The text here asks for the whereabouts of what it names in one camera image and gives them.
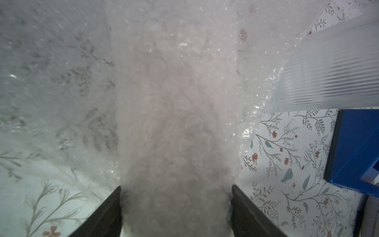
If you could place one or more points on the blue tape dispenser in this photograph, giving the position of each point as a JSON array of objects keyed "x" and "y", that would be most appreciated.
[{"x": 353, "y": 160}]

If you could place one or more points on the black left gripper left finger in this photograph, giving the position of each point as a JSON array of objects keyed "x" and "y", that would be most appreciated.
[{"x": 105, "y": 221}]

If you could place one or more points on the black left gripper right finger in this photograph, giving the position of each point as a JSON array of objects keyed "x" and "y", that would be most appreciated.
[{"x": 247, "y": 220}]

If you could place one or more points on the clear bubble wrap sheet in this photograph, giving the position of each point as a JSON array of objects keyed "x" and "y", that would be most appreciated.
[{"x": 59, "y": 140}]

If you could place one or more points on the clear glass vase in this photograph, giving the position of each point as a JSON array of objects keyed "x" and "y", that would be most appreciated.
[{"x": 336, "y": 68}]

